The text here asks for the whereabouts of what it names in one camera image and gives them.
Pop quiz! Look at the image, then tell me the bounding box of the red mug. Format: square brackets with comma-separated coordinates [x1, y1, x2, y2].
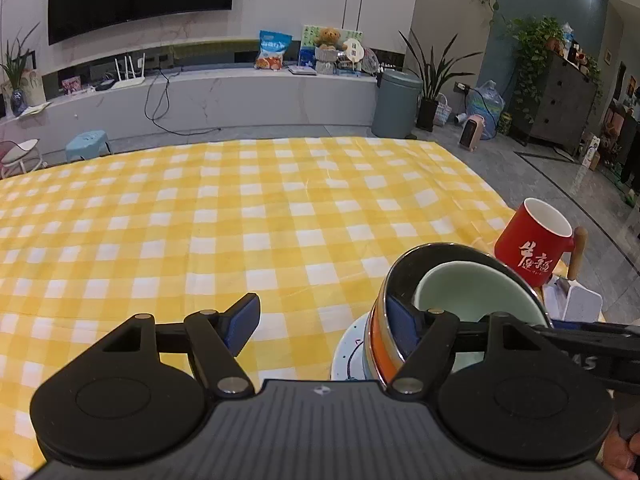
[494, 198, 589, 288]

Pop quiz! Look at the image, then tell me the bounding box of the blue plastic stool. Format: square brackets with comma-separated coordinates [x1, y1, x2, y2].
[65, 130, 113, 162]

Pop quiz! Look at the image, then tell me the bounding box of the green picture card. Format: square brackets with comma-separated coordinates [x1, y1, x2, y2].
[301, 24, 323, 67]

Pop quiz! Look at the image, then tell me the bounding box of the white painted plate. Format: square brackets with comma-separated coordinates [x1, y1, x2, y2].
[330, 310, 381, 382]

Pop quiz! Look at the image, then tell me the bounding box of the blue snack bag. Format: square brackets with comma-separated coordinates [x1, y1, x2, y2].
[255, 30, 293, 71]

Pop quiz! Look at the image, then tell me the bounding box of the orange steel bowl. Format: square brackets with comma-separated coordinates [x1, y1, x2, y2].
[364, 242, 551, 396]

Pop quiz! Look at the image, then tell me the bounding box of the marble television console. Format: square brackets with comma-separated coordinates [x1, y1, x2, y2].
[0, 62, 378, 166]

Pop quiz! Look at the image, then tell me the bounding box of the white carton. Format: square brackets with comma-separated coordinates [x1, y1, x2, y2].
[580, 132, 602, 171]

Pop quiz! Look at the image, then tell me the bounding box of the brown teddy bear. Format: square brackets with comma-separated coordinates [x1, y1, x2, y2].
[314, 26, 348, 56]

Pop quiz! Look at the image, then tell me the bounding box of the white woven basket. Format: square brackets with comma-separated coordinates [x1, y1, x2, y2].
[432, 94, 452, 127]

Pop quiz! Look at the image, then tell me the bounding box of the blue water jug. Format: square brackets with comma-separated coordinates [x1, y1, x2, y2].
[467, 80, 505, 140]

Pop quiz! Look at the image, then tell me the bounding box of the white router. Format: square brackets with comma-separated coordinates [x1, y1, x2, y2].
[112, 52, 147, 90]

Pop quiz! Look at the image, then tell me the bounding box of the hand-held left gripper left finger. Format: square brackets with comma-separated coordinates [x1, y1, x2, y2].
[82, 293, 262, 399]

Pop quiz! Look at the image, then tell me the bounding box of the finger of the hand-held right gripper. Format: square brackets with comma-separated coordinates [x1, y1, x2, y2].
[530, 321, 640, 338]

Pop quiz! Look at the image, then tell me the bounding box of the white round stool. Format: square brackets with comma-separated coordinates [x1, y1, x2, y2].
[0, 139, 48, 178]

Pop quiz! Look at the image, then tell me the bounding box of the ivy plant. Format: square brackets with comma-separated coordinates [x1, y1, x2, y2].
[507, 16, 566, 126]

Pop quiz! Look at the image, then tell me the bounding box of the plant in black pot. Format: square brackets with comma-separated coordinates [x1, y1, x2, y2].
[398, 30, 483, 132]

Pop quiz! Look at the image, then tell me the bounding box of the grey trash can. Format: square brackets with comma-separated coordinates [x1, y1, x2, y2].
[371, 70, 423, 140]

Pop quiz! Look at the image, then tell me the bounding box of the grey dresser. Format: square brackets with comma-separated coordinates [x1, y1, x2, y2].
[529, 52, 598, 153]

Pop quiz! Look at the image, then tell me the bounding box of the light green bowl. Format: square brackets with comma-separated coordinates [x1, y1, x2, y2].
[412, 261, 548, 376]

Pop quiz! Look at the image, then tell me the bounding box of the person's right hand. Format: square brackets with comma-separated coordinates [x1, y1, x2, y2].
[602, 392, 640, 480]

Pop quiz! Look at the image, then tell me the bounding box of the black cable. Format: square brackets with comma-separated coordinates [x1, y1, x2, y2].
[145, 67, 223, 135]

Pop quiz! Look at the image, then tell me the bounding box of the yellow checkered tablecloth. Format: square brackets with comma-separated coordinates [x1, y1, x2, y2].
[0, 136, 571, 471]

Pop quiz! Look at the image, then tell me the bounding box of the white tote bag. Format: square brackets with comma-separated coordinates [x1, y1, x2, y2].
[20, 67, 46, 108]

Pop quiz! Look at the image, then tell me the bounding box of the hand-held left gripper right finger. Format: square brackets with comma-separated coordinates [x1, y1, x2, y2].
[386, 295, 556, 395]

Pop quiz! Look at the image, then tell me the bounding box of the pink space heater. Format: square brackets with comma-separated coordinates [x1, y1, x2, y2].
[459, 114, 488, 150]

